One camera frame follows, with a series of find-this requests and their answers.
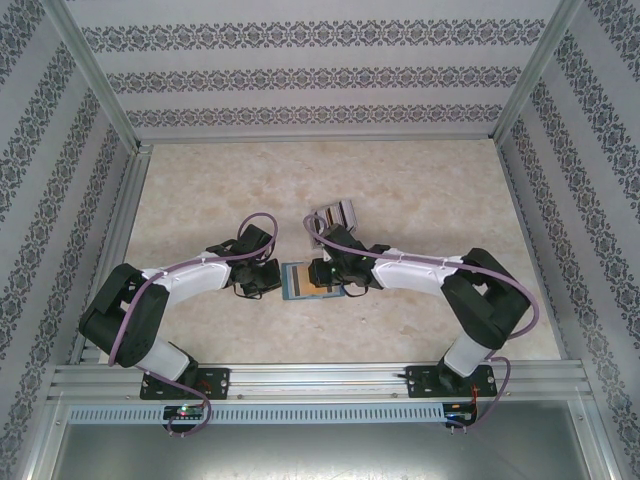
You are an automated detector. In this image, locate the striped grey white box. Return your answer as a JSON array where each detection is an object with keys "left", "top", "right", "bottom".
[{"left": 310, "top": 198, "right": 359, "bottom": 251}]

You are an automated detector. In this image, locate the grey metal sheet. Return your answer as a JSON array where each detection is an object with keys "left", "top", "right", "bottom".
[{"left": 49, "top": 422, "right": 594, "bottom": 480}]

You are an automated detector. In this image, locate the purple cable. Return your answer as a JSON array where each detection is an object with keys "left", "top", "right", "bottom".
[
  {"left": 107, "top": 212, "right": 279, "bottom": 440},
  {"left": 303, "top": 213, "right": 542, "bottom": 434}
]

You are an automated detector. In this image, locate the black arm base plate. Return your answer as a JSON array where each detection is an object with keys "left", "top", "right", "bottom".
[
  {"left": 141, "top": 367, "right": 232, "bottom": 401},
  {"left": 407, "top": 365, "right": 499, "bottom": 400}
]

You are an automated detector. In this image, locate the wide aluminium mounting rail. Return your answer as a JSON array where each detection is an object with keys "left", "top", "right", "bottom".
[{"left": 47, "top": 362, "right": 596, "bottom": 403}]

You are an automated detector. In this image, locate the aluminium frame rail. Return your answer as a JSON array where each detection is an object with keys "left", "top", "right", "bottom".
[
  {"left": 137, "top": 133, "right": 501, "bottom": 146},
  {"left": 497, "top": 139, "right": 574, "bottom": 362},
  {"left": 68, "top": 144, "right": 154, "bottom": 365}
]

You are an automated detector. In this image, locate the slotted grey cable duct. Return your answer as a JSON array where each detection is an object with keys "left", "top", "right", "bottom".
[{"left": 66, "top": 402, "right": 448, "bottom": 425}]

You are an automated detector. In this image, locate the aluminium frame post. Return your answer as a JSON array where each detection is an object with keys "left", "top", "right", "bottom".
[
  {"left": 582, "top": 394, "right": 631, "bottom": 480},
  {"left": 53, "top": 0, "right": 143, "bottom": 154},
  {"left": 14, "top": 394, "right": 69, "bottom": 480},
  {"left": 491, "top": 0, "right": 585, "bottom": 143}
]

